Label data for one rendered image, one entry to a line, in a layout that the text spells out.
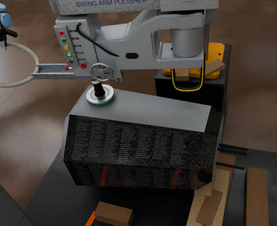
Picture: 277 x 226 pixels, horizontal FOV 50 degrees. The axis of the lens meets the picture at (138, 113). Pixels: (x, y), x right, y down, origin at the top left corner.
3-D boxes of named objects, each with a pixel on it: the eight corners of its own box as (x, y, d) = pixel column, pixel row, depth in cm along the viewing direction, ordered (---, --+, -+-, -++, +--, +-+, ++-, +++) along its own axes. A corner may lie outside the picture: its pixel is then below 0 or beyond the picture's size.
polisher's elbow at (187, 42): (173, 41, 196) (171, 13, 183) (203, 41, 192) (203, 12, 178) (169, 58, 184) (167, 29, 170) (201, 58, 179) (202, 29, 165)
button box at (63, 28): (80, 63, 195) (67, 24, 175) (79, 66, 193) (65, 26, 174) (68, 63, 197) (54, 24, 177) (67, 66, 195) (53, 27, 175)
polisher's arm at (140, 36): (202, 63, 206) (204, -6, 172) (202, 85, 190) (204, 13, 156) (101, 66, 220) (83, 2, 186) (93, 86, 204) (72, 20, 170)
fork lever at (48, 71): (128, 66, 216) (127, 60, 212) (123, 83, 203) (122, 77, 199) (40, 66, 228) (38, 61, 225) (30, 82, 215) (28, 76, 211)
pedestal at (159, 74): (171, 93, 353) (167, 39, 301) (228, 99, 333) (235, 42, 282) (157, 135, 310) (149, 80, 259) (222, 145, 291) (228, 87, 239)
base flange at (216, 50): (173, 44, 293) (173, 39, 290) (225, 46, 279) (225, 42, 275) (161, 74, 262) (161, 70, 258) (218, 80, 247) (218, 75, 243)
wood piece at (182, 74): (178, 66, 260) (177, 61, 257) (189, 66, 258) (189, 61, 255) (176, 81, 247) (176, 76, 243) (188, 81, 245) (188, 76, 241)
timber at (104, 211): (97, 220, 251) (93, 214, 243) (102, 207, 259) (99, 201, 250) (130, 230, 241) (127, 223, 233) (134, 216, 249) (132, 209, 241)
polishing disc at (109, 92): (81, 100, 225) (80, 99, 224) (96, 83, 238) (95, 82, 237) (105, 106, 216) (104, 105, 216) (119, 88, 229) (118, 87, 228)
